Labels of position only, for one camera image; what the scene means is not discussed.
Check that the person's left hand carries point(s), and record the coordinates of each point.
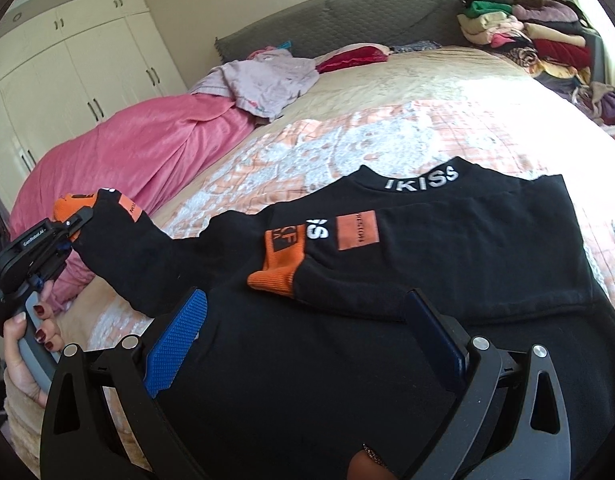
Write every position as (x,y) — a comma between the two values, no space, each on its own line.
(17,360)

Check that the pile of folded clothes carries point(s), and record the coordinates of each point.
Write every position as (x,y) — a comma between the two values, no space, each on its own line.
(527,35)

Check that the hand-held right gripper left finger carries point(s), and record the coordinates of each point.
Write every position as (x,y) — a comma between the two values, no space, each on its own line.
(180,340)

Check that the grey quilted headboard cover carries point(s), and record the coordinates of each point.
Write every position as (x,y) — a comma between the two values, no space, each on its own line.
(377,15)

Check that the orange and white fleece blanket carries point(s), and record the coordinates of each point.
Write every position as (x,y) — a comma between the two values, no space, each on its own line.
(387,135)

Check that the cream wardrobe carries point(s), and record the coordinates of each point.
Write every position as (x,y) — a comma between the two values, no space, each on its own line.
(87,70)

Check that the lavender crumpled cloth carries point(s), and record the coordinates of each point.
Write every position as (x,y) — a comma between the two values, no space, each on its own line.
(267,80)

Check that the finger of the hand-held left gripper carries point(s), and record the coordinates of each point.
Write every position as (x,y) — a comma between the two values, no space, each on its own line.
(79,217)

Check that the pink duvet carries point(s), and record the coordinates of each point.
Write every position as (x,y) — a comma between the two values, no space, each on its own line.
(137,150)

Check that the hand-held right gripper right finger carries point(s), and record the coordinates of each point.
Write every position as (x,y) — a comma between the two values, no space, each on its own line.
(437,330)

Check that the red cushion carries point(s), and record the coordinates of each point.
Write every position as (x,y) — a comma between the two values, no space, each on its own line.
(352,57)

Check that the person's right hand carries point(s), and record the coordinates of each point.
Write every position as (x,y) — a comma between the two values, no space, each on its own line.
(370,462)

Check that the black sweater with orange cuffs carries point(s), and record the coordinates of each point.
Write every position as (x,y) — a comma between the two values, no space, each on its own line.
(337,360)

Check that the small blue cloth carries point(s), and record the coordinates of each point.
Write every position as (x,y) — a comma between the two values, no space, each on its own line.
(285,45)

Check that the dark patterned cloth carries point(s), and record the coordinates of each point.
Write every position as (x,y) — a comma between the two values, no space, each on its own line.
(415,47)

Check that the dark storage box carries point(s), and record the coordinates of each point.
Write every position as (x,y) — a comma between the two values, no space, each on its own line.
(595,55)

